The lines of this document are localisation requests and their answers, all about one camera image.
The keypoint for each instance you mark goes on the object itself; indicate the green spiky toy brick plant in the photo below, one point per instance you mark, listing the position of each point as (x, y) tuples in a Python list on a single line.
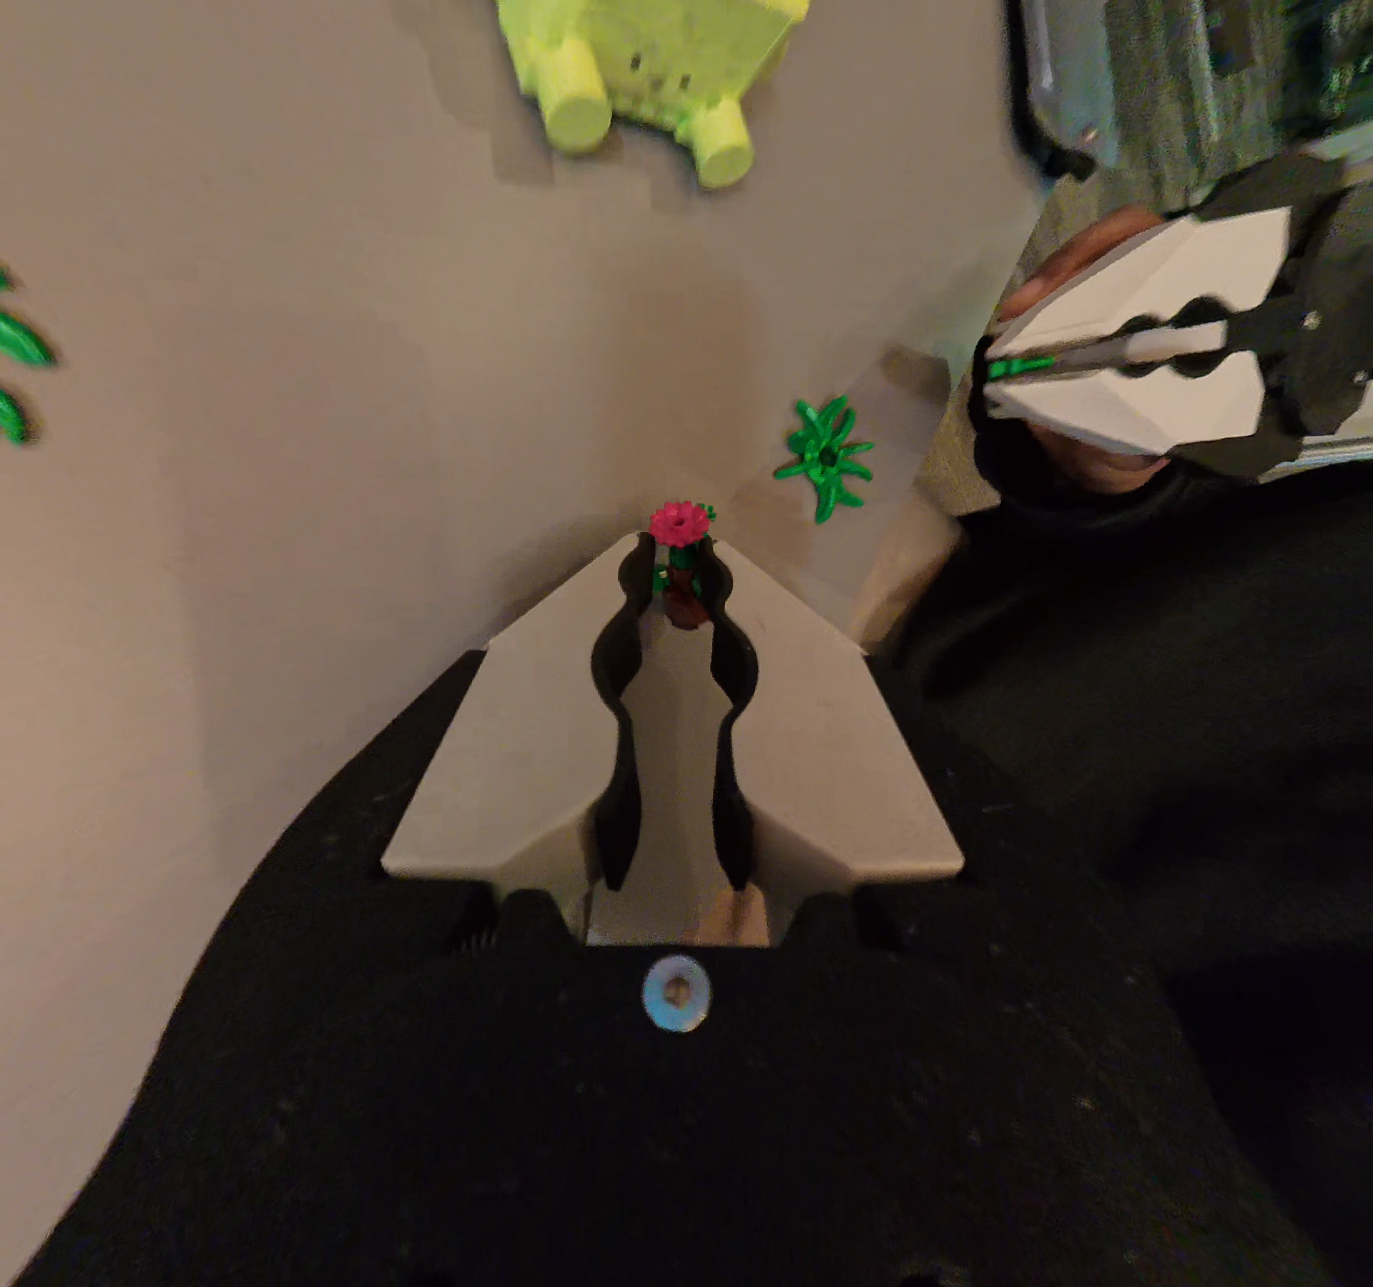
[(823, 457)]

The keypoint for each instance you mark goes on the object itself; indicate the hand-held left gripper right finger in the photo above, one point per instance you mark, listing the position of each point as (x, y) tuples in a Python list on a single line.
[(837, 761)]

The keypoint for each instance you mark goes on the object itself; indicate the lime green toy brick planter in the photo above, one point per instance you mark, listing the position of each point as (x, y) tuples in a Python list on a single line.
[(643, 32)]

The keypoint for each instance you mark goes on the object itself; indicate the person's right hand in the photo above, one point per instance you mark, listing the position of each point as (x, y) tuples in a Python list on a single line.
[(1073, 252)]

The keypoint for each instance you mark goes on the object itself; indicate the person's black top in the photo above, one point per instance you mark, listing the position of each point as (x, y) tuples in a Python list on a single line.
[(1180, 772)]

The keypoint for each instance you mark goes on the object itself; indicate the grey closed laptop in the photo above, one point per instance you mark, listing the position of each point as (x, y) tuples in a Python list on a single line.
[(1056, 32)]

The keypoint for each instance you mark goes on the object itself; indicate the person's right forearm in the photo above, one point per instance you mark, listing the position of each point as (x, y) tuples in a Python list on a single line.
[(1030, 472)]

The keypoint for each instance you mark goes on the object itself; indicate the scattered green toy leaves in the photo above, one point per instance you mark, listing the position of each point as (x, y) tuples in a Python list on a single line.
[(21, 344)]

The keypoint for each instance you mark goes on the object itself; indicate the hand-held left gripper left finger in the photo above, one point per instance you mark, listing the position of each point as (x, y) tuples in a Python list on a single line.
[(504, 761)]

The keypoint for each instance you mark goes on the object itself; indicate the toy brick flowering cactus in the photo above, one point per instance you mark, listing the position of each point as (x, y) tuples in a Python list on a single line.
[(679, 524)]

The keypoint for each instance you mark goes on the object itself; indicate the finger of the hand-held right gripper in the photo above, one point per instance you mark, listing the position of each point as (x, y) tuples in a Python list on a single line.
[(1157, 414), (1169, 268)]

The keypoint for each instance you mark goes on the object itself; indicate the small green toy brick leaf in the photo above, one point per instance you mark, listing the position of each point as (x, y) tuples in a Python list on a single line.
[(1019, 366)]

